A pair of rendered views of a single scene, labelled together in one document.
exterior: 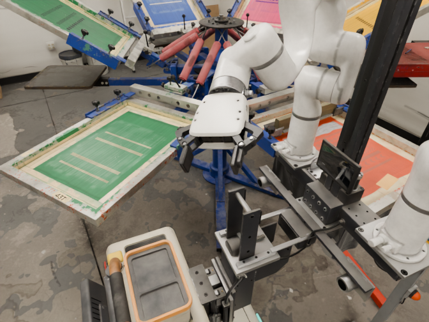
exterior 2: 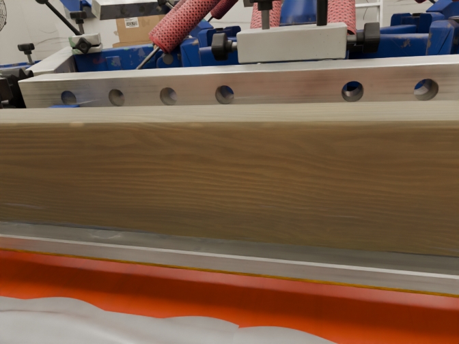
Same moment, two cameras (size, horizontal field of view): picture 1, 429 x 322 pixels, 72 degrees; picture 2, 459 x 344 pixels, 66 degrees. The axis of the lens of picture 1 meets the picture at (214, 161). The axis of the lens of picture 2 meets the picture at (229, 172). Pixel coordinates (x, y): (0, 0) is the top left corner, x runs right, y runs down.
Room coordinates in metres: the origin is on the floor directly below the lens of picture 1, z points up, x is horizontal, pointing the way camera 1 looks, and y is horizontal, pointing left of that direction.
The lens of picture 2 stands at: (1.23, -0.59, 1.10)
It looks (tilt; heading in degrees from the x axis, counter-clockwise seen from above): 25 degrees down; 46
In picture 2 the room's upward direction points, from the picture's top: 5 degrees counter-clockwise
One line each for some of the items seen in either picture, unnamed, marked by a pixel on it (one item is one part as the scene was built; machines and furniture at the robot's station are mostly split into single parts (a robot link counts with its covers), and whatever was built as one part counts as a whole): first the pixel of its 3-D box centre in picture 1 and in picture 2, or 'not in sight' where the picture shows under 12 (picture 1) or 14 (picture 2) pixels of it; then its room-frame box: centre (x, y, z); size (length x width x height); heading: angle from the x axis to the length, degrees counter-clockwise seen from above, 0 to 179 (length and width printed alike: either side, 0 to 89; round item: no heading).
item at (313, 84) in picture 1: (313, 92); not in sight; (0.88, -0.32, 1.37); 0.13 x 0.10 x 0.16; 54
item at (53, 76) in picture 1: (129, 80); not in sight; (2.08, 0.62, 0.91); 1.34 x 0.40 x 0.08; 91
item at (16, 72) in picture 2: not in sight; (28, 95); (1.38, -0.05, 1.02); 0.07 x 0.06 x 0.07; 31
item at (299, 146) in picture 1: (298, 133); not in sight; (0.88, -0.30, 1.21); 0.16 x 0.13 x 0.15; 113
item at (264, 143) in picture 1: (258, 135); not in sight; (1.24, -0.22, 0.98); 0.30 x 0.05 x 0.07; 31
